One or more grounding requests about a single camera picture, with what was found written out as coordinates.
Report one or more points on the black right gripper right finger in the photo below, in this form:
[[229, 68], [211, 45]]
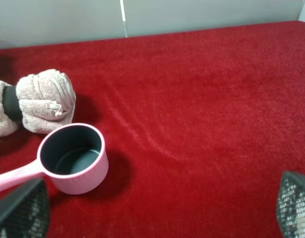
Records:
[[290, 211]]

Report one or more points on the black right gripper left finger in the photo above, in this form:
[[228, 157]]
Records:
[[25, 212]]

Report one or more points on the pink saucepan with handle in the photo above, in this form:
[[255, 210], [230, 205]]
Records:
[[73, 156]]

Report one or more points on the pink rolled towel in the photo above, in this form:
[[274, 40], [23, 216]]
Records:
[[40, 102]]

